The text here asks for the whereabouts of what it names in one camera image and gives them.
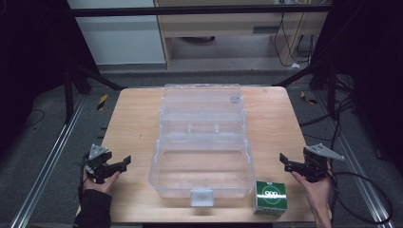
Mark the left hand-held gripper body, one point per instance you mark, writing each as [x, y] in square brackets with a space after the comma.
[98, 161]

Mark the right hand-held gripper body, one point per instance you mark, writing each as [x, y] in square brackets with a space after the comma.
[316, 164]

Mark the person's left hand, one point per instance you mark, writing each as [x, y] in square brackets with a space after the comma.
[103, 185]

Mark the person's right hand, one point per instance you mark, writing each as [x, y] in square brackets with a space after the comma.
[313, 193]

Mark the green and white carton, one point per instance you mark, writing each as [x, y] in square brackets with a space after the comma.
[271, 198]

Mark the yellow and black tape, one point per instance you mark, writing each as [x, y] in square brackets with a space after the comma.
[308, 99]
[102, 101]

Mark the black metal stand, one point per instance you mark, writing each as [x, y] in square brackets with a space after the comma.
[68, 95]
[331, 91]

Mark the clear plastic storage box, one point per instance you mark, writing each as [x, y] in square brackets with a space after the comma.
[202, 145]

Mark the white cabinet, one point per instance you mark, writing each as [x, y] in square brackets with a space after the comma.
[120, 38]

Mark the light wooden desk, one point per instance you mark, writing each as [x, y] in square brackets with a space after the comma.
[234, 28]

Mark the black horizontal bar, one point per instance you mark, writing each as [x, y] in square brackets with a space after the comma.
[190, 11]

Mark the aluminium floor rail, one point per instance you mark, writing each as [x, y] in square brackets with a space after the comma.
[358, 171]
[50, 158]

